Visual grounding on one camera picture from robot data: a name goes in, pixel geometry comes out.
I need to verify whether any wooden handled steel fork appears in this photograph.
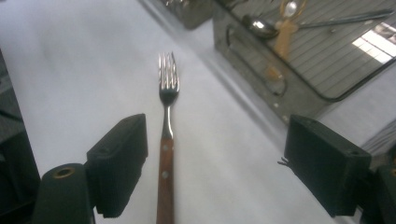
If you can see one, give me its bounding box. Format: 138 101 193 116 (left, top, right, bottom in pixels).
156 50 181 224

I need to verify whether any white paper table cover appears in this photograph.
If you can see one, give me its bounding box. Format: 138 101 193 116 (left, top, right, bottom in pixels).
0 0 396 224

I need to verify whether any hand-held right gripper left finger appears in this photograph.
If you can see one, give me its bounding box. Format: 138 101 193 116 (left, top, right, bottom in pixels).
86 113 149 218

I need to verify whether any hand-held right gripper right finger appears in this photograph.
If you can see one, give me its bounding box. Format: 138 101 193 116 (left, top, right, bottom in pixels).
277 114 372 217

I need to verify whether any steel spoon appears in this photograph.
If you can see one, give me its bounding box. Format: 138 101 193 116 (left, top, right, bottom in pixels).
242 8 396 40

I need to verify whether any clear spoon with amber handle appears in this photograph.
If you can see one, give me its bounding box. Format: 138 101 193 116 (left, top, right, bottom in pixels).
273 0 308 62

